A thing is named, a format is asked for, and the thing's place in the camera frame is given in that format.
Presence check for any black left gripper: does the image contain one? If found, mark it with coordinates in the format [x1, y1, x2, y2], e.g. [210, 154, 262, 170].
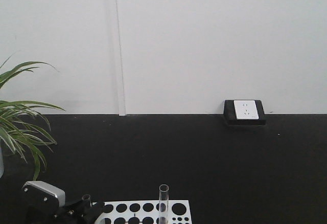
[52, 199, 105, 223]

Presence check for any short clear test tube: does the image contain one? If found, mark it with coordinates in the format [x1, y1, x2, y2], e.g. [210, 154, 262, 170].
[81, 194, 92, 206]

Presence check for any white test tube rack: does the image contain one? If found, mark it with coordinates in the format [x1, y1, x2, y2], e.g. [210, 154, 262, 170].
[95, 200, 192, 223]

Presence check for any white plant pot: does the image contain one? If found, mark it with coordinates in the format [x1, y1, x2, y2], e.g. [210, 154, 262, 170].
[0, 146, 5, 177]

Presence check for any tall clear test tube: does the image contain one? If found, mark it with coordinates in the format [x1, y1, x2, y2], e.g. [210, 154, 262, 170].
[158, 184, 169, 224]

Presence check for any green spider plant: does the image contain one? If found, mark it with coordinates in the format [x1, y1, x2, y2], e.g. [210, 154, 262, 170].
[0, 54, 66, 181]

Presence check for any white wall cable conduit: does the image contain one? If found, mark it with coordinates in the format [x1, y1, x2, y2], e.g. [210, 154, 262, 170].
[113, 0, 127, 117]

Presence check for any black wall socket box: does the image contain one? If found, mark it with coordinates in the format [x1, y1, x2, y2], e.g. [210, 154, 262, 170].
[223, 100, 266, 125]

